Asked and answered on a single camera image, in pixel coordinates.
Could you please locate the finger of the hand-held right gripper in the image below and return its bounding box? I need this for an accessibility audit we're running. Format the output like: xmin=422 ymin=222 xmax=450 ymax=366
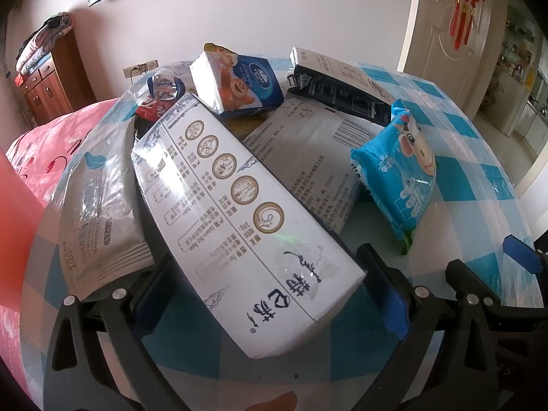
xmin=503 ymin=235 xmax=546 ymax=275
xmin=445 ymin=260 xmax=503 ymax=309

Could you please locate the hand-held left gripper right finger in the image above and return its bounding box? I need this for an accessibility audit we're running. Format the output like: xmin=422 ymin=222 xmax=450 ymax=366
xmin=357 ymin=243 xmax=503 ymax=411

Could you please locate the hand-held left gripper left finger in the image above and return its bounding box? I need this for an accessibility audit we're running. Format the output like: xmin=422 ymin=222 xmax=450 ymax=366
xmin=43 ymin=252 xmax=191 ymax=411

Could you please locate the white milk carton box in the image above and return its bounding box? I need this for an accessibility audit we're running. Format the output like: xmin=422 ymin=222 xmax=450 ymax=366
xmin=130 ymin=93 xmax=368 ymax=359

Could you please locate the orange plastic bucket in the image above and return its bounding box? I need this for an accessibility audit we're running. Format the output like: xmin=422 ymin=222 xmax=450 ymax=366
xmin=0 ymin=150 xmax=49 ymax=314

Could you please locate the blue checked tablecloth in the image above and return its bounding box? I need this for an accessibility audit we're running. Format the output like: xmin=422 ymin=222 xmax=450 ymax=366
xmin=21 ymin=58 xmax=548 ymax=411

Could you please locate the white wet wipes pack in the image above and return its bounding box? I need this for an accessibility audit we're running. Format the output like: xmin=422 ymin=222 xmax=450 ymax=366
xmin=58 ymin=117 xmax=155 ymax=302

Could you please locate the blue cow-print wipes pack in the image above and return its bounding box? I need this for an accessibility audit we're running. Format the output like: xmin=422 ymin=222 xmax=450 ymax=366
xmin=350 ymin=99 xmax=438 ymax=255

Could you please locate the white plastic mailing bag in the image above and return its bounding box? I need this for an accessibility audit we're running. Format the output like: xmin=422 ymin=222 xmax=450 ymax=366
xmin=242 ymin=96 xmax=388 ymax=235

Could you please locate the pink bed blanket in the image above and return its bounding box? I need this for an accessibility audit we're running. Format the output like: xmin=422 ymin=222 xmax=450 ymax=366
xmin=0 ymin=98 xmax=121 ymax=395

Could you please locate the red wrapper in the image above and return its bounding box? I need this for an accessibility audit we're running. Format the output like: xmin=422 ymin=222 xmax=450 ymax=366
xmin=136 ymin=94 xmax=162 ymax=121

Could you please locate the flat yellow wrapper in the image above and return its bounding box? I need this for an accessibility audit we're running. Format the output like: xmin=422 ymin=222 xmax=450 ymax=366
xmin=223 ymin=110 xmax=275 ymax=143

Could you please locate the white shelf cabinet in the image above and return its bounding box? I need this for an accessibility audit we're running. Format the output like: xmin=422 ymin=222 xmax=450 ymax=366
xmin=492 ymin=6 xmax=548 ymax=163

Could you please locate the black and white box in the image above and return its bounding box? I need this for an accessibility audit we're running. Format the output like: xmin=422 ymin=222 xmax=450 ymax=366
xmin=286 ymin=46 xmax=397 ymax=128

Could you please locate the cream door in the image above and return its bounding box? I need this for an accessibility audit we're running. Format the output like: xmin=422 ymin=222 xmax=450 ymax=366
xmin=398 ymin=0 xmax=510 ymax=125

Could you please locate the brown wooden cabinet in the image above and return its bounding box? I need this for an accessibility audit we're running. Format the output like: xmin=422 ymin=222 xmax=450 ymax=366
xmin=15 ymin=30 xmax=97 ymax=127

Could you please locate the blue bear-print tissue pack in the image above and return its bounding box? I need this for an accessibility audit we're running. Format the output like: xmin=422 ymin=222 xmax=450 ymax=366
xmin=189 ymin=50 xmax=285 ymax=115

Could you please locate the stack of folded blankets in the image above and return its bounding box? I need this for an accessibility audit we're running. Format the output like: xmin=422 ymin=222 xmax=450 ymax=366
xmin=16 ymin=14 xmax=74 ymax=73

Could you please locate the wall socket strip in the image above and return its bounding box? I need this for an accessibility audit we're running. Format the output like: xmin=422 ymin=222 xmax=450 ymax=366
xmin=123 ymin=59 xmax=158 ymax=78

